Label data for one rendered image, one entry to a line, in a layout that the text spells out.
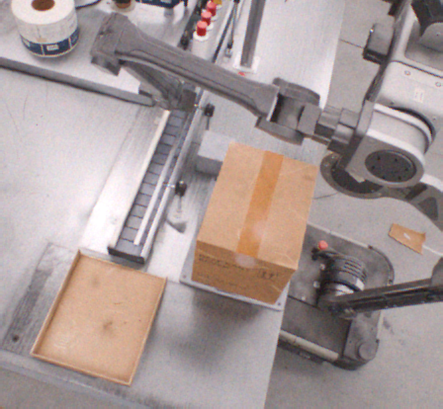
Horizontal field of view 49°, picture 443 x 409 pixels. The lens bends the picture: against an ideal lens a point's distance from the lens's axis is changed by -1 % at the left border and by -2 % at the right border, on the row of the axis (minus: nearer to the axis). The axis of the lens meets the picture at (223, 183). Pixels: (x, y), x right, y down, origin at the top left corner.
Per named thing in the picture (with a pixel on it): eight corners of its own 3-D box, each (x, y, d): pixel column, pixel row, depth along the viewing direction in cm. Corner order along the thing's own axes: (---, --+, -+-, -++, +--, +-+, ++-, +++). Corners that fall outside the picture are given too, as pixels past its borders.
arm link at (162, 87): (107, 68, 94) (129, 16, 94) (82, 59, 95) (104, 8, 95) (175, 116, 136) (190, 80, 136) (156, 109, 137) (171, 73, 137)
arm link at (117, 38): (77, 48, 86) (99, -5, 86) (88, 62, 99) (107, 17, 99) (308, 145, 92) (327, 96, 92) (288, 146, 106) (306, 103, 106)
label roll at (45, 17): (73, 59, 170) (67, 27, 158) (15, 54, 169) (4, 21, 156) (84, 20, 181) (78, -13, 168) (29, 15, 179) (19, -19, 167)
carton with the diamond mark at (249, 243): (220, 192, 152) (230, 139, 129) (295, 213, 151) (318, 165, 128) (190, 281, 137) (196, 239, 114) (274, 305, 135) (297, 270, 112)
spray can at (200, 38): (191, 63, 175) (195, 18, 157) (206, 65, 175) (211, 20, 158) (190, 74, 172) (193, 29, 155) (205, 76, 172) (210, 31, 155)
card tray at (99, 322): (80, 253, 140) (77, 247, 136) (167, 279, 138) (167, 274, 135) (33, 357, 124) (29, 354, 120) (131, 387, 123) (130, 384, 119)
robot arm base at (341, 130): (342, 172, 95) (364, 134, 85) (304, 156, 96) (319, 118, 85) (353, 139, 99) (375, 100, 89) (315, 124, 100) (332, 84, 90)
